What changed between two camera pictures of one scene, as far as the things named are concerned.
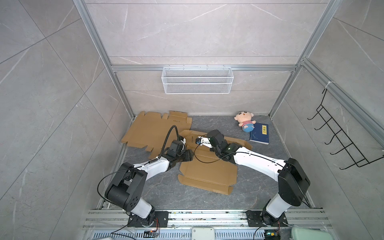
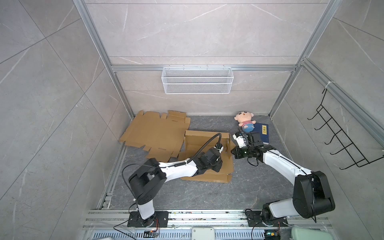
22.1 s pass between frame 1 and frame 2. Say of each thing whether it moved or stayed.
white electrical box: stayed
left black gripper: moved
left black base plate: stayed
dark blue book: stayed
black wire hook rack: stayed
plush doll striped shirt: stayed
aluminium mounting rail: stayed
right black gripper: moved
